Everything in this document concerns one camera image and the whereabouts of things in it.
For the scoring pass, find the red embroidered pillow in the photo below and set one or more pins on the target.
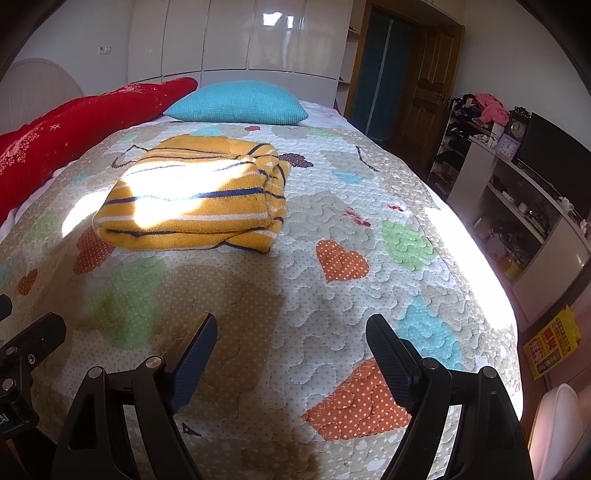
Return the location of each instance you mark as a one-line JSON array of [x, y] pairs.
[[69, 124]]

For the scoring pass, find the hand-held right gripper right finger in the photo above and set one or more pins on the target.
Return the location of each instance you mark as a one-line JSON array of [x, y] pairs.
[[388, 360]]

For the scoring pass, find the yellow striped sweater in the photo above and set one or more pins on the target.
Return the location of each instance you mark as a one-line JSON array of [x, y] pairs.
[[198, 198]]

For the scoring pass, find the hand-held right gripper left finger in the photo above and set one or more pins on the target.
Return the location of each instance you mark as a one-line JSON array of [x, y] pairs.
[[198, 360]]

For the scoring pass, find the teal doorway curtain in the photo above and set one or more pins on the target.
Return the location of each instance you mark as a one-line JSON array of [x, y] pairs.
[[385, 74]]

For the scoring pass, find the white glossy wardrobe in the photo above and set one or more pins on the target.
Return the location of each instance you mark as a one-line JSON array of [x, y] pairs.
[[231, 37]]

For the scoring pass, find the black television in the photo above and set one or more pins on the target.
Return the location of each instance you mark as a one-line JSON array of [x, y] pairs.
[[558, 143]]

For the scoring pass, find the black ornate clock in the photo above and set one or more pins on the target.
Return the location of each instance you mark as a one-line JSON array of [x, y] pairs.
[[518, 124]]

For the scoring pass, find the white wall socket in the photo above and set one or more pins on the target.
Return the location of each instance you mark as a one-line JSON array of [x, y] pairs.
[[104, 49]]

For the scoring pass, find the pale rounded headboard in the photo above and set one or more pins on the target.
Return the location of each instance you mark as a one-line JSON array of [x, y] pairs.
[[41, 78]]

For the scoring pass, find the pink cloth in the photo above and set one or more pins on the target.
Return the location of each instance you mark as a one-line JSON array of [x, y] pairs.
[[491, 108]]

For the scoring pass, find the turquoise knitted pillow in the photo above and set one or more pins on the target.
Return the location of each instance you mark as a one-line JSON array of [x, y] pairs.
[[235, 101]]

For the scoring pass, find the yellow printed box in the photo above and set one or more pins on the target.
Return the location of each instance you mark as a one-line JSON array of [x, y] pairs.
[[551, 344]]

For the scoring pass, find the heart patterned quilt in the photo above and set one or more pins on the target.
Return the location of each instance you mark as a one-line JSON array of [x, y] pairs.
[[286, 295]]

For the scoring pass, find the cluttered shoe rack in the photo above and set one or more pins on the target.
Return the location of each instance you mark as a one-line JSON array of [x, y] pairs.
[[455, 138]]

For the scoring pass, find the brown wooden door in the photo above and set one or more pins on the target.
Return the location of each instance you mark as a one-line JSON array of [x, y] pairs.
[[434, 83]]

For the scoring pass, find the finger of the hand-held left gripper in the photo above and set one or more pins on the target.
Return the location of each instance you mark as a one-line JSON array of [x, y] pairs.
[[4, 308], [37, 337]]

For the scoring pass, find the white shelf unit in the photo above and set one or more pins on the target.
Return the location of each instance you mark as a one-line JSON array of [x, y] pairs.
[[521, 217]]

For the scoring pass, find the purple square clock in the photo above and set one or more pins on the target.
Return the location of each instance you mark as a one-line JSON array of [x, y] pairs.
[[509, 147]]

